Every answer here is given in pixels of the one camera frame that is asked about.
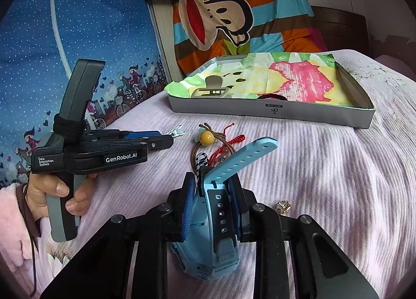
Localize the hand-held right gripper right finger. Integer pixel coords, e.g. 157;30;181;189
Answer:
227;176;381;299

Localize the person's left hand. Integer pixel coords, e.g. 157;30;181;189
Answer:
26;172;99;218

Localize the grey cardboard box tray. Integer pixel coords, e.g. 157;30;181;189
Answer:
164;52;376;129

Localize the light blue wrist watch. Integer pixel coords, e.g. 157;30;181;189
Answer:
171;137;279;287

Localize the light wooden panel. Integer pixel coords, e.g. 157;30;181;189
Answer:
147;0;183;82

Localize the black white striped cord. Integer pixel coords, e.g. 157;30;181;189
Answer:
194;152;209;170

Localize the gold ring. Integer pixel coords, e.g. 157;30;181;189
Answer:
275;200;293;215

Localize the dark brown cord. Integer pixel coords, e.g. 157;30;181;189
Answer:
20;185;39;297

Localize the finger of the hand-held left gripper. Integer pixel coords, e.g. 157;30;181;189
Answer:
88;129;162;144
80;135;174;160

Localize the person's left forearm pink sleeve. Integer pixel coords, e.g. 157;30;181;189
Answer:
0;182;42;287

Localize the blue dotted wardrobe cover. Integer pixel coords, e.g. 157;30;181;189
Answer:
0;0;173;190

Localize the dark wooden headboard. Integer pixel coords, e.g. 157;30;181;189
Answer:
310;5;375;60

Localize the beige hair claw clip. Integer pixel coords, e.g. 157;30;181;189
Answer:
192;75;233;98

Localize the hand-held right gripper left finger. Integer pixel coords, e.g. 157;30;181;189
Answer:
39;172;202;299

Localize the yellow bead brown cord bracelet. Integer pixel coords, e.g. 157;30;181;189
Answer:
193;123;229;170

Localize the red braided cord bracelet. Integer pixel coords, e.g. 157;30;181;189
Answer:
208;122;246;167

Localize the pink pillow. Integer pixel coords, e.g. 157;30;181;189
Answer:
373;54;416;82

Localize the colourful printed paper liner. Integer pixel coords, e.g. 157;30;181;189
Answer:
166;53;355;106

